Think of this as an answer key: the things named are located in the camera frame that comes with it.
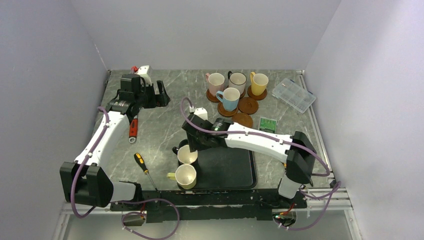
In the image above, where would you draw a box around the black handled cream mug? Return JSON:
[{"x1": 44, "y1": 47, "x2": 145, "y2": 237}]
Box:
[{"x1": 172, "y1": 144, "x2": 198, "y2": 165}]

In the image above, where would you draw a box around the brown wooden coaster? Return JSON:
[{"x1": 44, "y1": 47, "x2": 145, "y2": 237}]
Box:
[
  {"x1": 231, "y1": 112, "x2": 254, "y2": 128},
  {"x1": 239, "y1": 90, "x2": 246, "y2": 99},
  {"x1": 217, "y1": 102, "x2": 239, "y2": 118},
  {"x1": 206, "y1": 89, "x2": 220, "y2": 103},
  {"x1": 247, "y1": 86, "x2": 268, "y2": 101},
  {"x1": 238, "y1": 97, "x2": 259, "y2": 115}
]

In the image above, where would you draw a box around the pale yellow mug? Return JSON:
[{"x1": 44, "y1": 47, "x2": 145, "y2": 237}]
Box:
[{"x1": 166, "y1": 164, "x2": 197, "y2": 190}]

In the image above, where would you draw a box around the light blue mug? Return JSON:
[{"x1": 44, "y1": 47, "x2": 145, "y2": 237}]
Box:
[{"x1": 215, "y1": 87, "x2": 241, "y2": 112}]

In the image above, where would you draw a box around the pink mug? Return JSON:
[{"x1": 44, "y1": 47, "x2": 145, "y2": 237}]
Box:
[{"x1": 205, "y1": 72, "x2": 225, "y2": 97}]

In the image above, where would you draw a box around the white ribbed mug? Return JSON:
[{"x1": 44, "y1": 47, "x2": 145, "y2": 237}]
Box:
[{"x1": 227, "y1": 71, "x2": 247, "y2": 95}]

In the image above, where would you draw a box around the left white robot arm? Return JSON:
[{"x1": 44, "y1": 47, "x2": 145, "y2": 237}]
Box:
[{"x1": 59, "y1": 73, "x2": 171, "y2": 210}]

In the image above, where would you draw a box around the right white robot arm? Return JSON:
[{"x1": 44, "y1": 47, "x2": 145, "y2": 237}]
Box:
[{"x1": 182, "y1": 113, "x2": 318, "y2": 208}]

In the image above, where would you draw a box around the black plastic tray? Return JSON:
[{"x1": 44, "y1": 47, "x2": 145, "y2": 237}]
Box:
[{"x1": 176, "y1": 139, "x2": 257, "y2": 191}]

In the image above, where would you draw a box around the yellow black screwdriver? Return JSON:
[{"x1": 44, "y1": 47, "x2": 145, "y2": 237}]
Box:
[{"x1": 133, "y1": 152, "x2": 159, "y2": 192}]

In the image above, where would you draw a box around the green screw bit box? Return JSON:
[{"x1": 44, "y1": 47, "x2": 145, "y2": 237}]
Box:
[{"x1": 258, "y1": 116, "x2": 277, "y2": 134}]

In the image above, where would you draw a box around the clear plastic organizer box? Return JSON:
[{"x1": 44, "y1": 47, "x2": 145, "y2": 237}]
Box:
[{"x1": 272, "y1": 78, "x2": 317, "y2": 114}]

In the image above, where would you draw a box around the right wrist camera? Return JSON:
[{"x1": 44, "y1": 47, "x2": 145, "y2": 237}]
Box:
[{"x1": 189, "y1": 106, "x2": 208, "y2": 121}]

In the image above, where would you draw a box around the red handled adjustable wrench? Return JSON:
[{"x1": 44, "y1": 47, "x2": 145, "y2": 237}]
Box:
[{"x1": 128, "y1": 115, "x2": 138, "y2": 144}]

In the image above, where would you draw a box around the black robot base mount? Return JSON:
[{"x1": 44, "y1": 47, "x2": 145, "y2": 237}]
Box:
[{"x1": 110, "y1": 188, "x2": 307, "y2": 223}]

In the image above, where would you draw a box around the aluminium frame rail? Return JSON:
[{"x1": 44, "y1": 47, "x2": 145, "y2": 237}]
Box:
[{"x1": 52, "y1": 70, "x2": 364, "y2": 240}]

